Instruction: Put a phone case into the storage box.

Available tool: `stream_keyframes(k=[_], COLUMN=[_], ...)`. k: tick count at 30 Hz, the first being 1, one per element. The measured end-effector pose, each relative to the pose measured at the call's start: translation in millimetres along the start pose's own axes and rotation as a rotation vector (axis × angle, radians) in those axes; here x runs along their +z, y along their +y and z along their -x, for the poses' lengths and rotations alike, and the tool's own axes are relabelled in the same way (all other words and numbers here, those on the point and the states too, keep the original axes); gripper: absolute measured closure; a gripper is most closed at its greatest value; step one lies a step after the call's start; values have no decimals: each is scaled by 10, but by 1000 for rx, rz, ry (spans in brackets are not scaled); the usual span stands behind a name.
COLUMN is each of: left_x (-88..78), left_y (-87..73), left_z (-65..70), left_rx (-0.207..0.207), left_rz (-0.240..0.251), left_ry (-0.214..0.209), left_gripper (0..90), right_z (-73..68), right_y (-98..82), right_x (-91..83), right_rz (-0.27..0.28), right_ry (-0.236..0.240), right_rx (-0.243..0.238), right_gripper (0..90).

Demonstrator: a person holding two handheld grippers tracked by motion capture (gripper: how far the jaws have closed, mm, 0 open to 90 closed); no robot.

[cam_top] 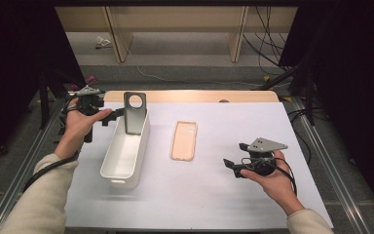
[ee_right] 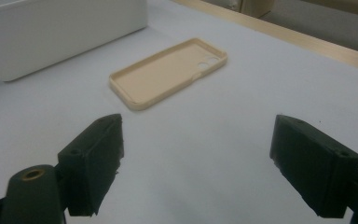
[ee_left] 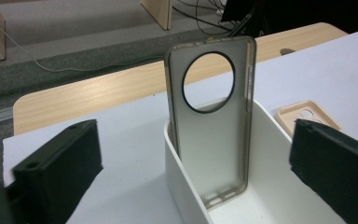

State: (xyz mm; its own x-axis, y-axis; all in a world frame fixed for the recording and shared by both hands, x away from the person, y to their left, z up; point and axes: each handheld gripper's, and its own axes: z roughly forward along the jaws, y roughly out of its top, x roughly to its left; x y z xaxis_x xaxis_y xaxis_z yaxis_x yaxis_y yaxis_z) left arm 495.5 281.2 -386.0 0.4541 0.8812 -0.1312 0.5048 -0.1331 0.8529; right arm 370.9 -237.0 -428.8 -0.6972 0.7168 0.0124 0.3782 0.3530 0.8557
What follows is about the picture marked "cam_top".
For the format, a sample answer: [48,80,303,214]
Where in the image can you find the black metal stand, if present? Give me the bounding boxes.
[259,61,317,127]
[38,68,105,130]

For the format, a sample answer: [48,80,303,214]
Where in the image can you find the person's left hand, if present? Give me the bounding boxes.
[54,97,113,160]

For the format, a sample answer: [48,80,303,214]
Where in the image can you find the person's right hand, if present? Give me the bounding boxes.
[240,158,306,216]

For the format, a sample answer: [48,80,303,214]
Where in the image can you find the white crumpled object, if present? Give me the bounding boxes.
[94,35,113,50]

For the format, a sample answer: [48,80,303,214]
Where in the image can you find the white table sheet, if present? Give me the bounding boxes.
[65,101,335,230]

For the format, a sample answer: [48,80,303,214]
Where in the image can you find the right hand-held gripper cable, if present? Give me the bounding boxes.
[242,157,298,197]

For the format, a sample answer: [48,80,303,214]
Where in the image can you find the metal floor rail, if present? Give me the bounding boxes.
[290,97,371,234]
[0,97,66,234]

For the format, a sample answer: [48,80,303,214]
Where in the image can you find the black floor cable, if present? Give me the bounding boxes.
[286,107,312,166]

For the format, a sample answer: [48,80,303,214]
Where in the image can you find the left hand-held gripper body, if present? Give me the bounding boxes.
[73,85,107,144]

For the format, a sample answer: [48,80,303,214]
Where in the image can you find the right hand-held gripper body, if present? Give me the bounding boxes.
[233,136,289,178]

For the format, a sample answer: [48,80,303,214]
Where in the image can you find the bundle of black cables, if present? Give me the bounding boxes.
[243,6,294,76]

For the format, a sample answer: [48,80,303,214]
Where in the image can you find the peach phone case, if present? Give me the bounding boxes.
[169,120,199,162]

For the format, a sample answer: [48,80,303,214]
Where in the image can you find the white plastic storage box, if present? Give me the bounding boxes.
[99,106,151,190]

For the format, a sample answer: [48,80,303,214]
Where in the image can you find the beige wooden shelf unit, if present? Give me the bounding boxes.
[55,6,298,63]

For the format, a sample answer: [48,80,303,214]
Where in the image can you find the white floor cable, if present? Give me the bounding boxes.
[135,64,265,88]

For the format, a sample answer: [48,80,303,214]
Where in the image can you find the pink object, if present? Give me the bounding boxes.
[83,74,98,87]

